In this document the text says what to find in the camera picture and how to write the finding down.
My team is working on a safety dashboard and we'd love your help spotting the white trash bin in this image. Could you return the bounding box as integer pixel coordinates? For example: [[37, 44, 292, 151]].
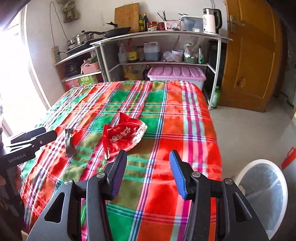
[[231, 159, 289, 240]]

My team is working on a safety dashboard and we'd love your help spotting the white metal kitchen shelf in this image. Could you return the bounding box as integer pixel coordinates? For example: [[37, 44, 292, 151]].
[[54, 30, 233, 110]]

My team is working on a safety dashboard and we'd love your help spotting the person left hand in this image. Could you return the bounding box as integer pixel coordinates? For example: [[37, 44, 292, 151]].
[[0, 166, 22, 191]]

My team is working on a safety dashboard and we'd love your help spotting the small dark foil wrapper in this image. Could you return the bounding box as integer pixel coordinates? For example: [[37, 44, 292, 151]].
[[65, 128, 76, 157]]

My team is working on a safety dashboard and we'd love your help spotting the plaid tablecloth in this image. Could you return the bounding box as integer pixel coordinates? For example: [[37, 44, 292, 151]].
[[21, 81, 222, 240]]

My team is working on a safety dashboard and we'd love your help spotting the red snack wrapper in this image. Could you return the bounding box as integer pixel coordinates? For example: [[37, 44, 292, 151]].
[[102, 113, 147, 160]]

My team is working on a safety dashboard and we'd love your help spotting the translucent bin liner bag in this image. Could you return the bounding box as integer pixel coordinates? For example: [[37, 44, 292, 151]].
[[239, 163, 285, 233]]

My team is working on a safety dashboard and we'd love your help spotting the green bottle on floor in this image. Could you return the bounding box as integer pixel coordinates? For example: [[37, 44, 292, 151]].
[[211, 86, 220, 108]]

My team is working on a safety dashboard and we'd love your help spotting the white power strip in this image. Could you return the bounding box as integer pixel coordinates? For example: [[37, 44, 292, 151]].
[[51, 46, 61, 64]]

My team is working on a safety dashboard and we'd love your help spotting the pink plastic basket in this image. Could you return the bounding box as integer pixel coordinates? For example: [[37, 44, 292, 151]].
[[81, 61, 100, 74]]

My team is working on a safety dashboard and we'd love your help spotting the pink lid storage box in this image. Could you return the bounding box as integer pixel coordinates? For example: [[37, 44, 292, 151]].
[[147, 65, 206, 90]]

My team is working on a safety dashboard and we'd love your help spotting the steel pot with lid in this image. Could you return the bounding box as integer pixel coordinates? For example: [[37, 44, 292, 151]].
[[67, 30, 94, 50]]

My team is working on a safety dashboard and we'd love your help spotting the hanging grey cloth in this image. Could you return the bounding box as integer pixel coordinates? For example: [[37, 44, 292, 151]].
[[57, 0, 80, 23]]

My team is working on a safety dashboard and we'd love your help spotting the yellow label oil bottle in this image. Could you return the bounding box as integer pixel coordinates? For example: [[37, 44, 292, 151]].
[[127, 39, 138, 63]]

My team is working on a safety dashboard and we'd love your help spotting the black frying pan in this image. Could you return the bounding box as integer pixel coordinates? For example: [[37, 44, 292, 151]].
[[82, 22, 131, 38]]

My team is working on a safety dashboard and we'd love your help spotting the wooden door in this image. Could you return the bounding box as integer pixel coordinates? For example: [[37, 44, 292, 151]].
[[219, 1, 282, 112]]

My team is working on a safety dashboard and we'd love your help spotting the white lidded tub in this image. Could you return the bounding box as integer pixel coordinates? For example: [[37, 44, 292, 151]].
[[171, 50, 184, 62]]

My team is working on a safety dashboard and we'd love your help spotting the white oil jug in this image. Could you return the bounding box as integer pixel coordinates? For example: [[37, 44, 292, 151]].
[[144, 42, 159, 61]]

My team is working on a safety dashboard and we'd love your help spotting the wooden cutting board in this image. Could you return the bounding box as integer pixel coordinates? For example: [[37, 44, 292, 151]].
[[114, 3, 139, 33]]

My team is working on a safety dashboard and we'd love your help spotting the clear plastic container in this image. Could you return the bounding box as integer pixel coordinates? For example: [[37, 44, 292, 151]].
[[180, 15, 203, 33]]

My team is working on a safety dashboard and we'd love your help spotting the pink utensil holder box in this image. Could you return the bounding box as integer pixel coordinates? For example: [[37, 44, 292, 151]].
[[165, 20, 181, 31]]

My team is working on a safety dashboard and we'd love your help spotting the dark sauce bottle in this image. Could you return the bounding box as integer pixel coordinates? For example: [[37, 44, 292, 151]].
[[143, 13, 149, 32]]

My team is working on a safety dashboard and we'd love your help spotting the white electric kettle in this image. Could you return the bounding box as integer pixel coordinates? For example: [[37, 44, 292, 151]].
[[203, 8, 222, 35]]

